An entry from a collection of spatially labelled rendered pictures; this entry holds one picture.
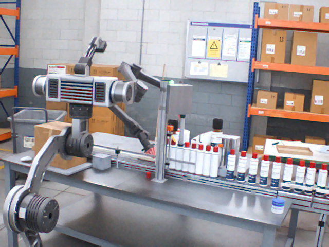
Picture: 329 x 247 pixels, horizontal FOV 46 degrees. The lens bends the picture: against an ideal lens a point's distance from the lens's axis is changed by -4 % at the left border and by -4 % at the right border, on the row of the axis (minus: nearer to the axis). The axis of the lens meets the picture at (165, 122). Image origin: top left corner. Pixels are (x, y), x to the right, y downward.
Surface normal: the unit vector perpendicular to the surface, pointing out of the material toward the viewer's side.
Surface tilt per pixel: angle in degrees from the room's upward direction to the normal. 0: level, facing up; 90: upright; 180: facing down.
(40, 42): 90
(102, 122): 90
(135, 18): 90
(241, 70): 90
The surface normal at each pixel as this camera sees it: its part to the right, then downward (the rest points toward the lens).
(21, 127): 0.05, 0.24
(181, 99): 0.48, 0.18
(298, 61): -0.24, 0.16
